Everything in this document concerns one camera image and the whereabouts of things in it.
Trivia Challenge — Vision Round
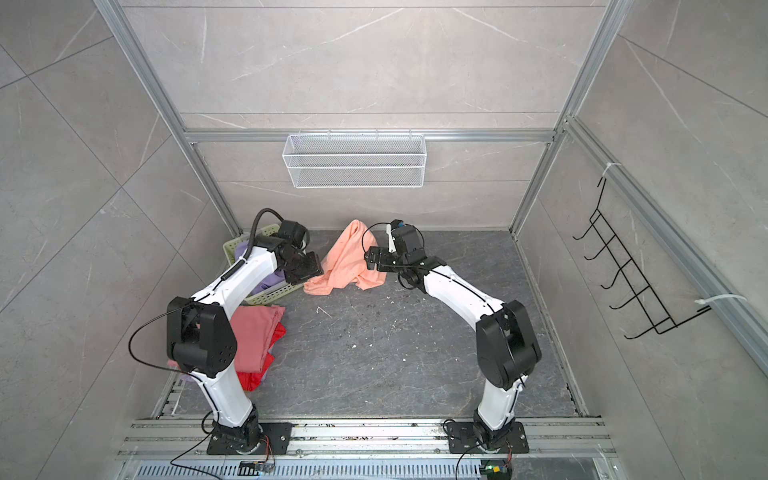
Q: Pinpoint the purple t-shirt in basket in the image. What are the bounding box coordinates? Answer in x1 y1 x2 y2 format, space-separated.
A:
234 241 285 296

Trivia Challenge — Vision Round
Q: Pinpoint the black wire hook rack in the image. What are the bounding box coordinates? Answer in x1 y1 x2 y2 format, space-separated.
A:
572 178 712 340

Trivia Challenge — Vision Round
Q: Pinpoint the red folded t-shirt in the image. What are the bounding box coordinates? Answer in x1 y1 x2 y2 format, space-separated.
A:
236 323 287 392

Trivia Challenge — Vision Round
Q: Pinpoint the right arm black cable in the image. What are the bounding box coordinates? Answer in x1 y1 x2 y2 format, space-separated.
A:
360 221 392 256

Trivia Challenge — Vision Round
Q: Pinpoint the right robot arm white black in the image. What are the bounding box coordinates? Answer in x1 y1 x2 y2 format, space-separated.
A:
361 219 542 451

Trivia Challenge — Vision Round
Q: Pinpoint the pink folded t-shirt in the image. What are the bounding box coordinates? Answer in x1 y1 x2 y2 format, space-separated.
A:
167 304 287 374

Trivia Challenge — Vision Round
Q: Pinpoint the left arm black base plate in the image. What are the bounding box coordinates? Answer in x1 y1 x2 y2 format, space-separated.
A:
206 422 293 456

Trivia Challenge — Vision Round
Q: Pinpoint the white zip tie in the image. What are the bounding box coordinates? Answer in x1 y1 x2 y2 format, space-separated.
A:
694 293 748 306

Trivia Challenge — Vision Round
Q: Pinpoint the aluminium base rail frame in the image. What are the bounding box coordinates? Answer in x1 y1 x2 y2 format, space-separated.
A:
115 417 627 479

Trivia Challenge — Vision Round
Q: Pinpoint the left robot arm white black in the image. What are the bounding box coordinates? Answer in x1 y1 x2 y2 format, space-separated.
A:
166 219 322 453

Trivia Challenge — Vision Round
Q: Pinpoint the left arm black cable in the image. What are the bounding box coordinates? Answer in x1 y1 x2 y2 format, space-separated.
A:
242 207 286 263

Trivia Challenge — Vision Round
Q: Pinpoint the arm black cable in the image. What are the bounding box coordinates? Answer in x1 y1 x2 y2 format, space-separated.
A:
242 207 286 263
360 221 392 256

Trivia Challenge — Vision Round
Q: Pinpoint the white wire mesh basket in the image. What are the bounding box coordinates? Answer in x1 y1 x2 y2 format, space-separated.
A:
282 133 428 189

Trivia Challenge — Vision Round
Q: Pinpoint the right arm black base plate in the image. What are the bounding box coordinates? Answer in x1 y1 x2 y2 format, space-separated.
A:
441 419 530 455

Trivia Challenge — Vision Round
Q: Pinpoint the salmon pink printed t-shirt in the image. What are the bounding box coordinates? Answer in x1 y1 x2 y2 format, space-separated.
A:
303 220 386 296

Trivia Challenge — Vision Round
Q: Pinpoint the green plastic basket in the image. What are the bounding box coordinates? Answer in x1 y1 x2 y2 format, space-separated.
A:
214 220 309 306

